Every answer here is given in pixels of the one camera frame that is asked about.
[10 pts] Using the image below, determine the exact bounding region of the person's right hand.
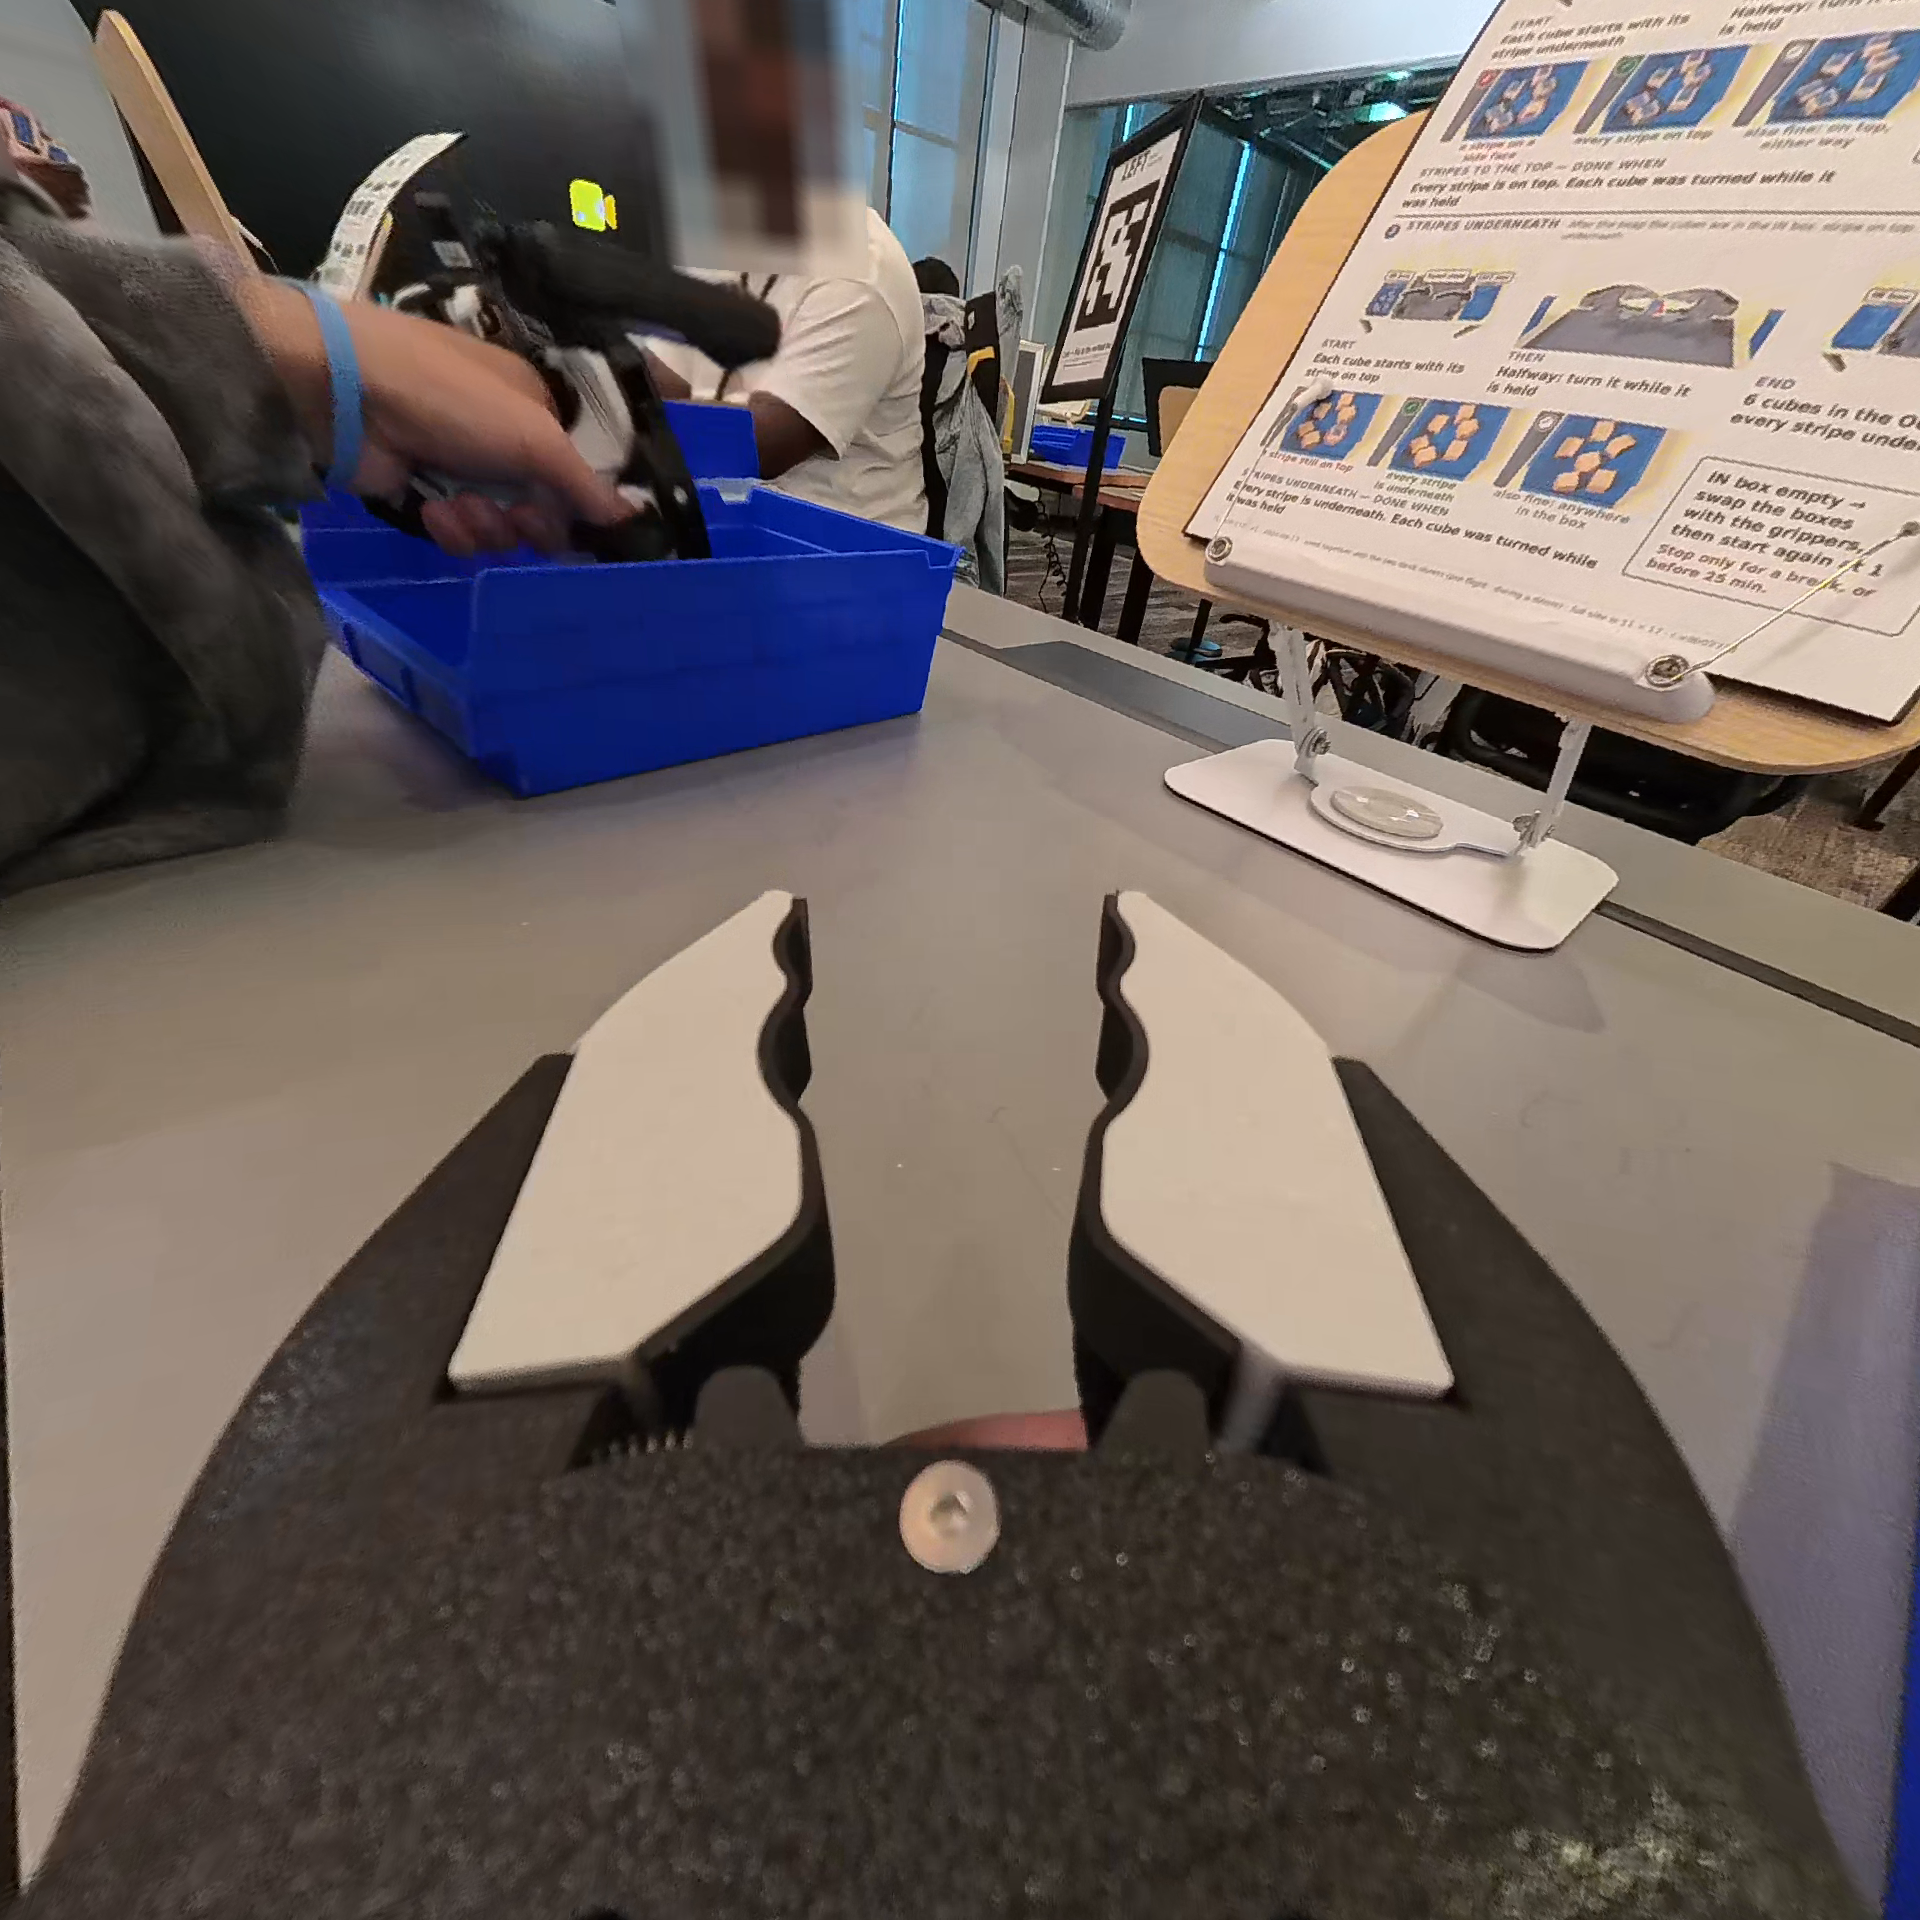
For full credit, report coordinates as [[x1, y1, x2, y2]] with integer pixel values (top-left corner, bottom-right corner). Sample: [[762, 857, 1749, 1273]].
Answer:
[[885, 1409, 1092, 1455]]

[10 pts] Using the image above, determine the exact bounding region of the large black screen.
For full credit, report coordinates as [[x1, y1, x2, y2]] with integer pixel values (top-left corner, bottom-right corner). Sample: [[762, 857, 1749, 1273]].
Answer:
[[75, 0, 676, 273]]

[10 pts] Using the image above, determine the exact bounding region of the wooden pole with black end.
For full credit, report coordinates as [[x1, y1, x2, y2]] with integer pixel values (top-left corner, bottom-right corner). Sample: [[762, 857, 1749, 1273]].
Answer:
[[93, 11, 266, 273]]

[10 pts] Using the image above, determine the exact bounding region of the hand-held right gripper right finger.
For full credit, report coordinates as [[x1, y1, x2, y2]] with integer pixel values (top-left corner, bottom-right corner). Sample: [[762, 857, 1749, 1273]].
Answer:
[[1068, 887, 1456, 1455]]

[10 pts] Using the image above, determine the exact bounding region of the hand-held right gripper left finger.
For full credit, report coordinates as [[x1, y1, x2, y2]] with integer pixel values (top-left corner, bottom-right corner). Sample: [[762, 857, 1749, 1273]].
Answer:
[[448, 890, 836, 1449]]

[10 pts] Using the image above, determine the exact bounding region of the grey denim jacket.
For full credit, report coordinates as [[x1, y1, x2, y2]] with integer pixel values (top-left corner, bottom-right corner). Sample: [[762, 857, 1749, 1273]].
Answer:
[[920, 263, 1010, 587]]

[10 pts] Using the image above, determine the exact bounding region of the blue wristband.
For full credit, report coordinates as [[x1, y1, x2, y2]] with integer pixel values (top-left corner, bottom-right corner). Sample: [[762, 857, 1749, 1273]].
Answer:
[[287, 277, 373, 497]]

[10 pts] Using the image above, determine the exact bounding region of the wood and white document stand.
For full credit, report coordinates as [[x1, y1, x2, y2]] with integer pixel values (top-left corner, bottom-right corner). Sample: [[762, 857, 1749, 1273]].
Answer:
[[1136, 0, 1920, 954]]

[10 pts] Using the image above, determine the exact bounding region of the black framed marker sign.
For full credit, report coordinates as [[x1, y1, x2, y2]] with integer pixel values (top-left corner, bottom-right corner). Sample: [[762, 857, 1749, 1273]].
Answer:
[[1041, 94, 1208, 633]]

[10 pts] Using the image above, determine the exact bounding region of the person's left forearm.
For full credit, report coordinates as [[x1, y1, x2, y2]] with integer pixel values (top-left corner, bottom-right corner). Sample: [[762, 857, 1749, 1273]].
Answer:
[[0, 181, 338, 895]]

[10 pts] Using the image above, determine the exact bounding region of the person's left hand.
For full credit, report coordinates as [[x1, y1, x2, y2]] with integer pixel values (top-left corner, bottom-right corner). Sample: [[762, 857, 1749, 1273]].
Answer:
[[352, 307, 641, 560]]

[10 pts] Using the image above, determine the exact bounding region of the printed instruction sheet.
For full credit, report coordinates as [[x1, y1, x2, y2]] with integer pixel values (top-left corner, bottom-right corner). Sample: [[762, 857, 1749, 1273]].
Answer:
[[1184, 0, 1920, 723]]

